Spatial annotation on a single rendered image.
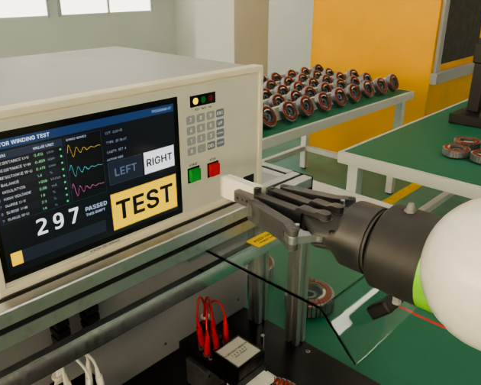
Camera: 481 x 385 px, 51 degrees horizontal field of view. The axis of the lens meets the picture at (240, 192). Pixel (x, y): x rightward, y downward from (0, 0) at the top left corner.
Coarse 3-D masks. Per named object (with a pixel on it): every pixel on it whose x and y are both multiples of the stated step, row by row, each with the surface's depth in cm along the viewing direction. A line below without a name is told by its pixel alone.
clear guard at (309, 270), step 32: (224, 256) 74; (256, 256) 74; (288, 256) 74; (320, 256) 74; (288, 288) 66; (320, 288) 66; (352, 288) 67; (352, 320) 64; (384, 320) 67; (352, 352) 62
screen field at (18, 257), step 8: (96, 224) 62; (104, 224) 63; (72, 232) 60; (80, 232) 61; (88, 232) 62; (96, 232) 63; (48, 240) 58; (56, 240) 59; (64, 240) 60; (72, 240) 60; (80, 240) 61; (32, 248) 57; (40, 248) 58; (48, 248) 58; (56, 248) 59; (16, 256) 56; (24, 256) 56; (32, 256) 57; (16, 264) 56
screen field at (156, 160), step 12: (132, 156) 63; (144, 156) 65; (156, 156) 66; (168, 156) 68; (108, 168) 61; (120, 168) 63; (132, 168) 64; (144, 168) 65; (156, 168) 67; (120, 180) 63
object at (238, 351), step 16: (192, 336) 90; (240, 336) 87; (192, 352) 87; (224, 352) 83; (240, 352) 83; (256, 352) 83; (208, 368) 85; (224, 368) 82; (240, 368) 80; (256, 368) 83; (240, 384) 81; (256, 384) 82
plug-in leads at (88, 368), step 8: (88, 360) 70; (88, 368) 70; (96, 368) 69; (56, 376) 70; (64, 376) 65; (88, 376) 67; (96, 376) 69; (56, 384) 70; (64, 384) 65; (88, 384) 67; (104, 384) 70
